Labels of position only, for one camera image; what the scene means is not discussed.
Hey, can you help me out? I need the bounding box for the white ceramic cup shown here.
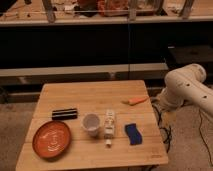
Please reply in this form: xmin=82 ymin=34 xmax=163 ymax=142
xmin=82 ymin=114 xmax=100 ymax=137

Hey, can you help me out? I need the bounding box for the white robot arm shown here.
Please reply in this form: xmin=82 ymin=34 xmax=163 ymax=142
xmin=159 ymin=64 xmax=213 ymax=118

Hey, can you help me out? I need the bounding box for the orange ceramic plate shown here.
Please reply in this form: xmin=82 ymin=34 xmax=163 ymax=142
xmin=32 ymin=121 xmax=71 ymax=159

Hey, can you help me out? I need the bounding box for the orange toy carrot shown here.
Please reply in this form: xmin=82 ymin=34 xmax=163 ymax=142
xmin=121 ymin=97 xmax=149 ymax=106

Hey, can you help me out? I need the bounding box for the white tube bottle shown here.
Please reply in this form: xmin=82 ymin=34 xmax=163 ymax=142
xmin=104 ymin=110 xmax=115 ymax=147

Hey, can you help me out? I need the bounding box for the blue sponge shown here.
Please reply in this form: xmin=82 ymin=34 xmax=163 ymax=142
xmin=125 ymin=123 xmax=142 ymax=145

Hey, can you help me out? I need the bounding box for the black box on shelf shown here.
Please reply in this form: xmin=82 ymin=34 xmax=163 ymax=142
xmin=165 ymin=45 xmax=213 ymax=75

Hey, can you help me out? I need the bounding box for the long metal shelf rack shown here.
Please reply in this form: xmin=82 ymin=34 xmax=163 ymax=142
xmin=0 ymin=0 xmax=213 ymax=78

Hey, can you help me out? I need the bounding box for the black floor cable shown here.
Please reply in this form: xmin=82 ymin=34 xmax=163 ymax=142
xmin=151 ymin=103 xmax=173 ymax=154

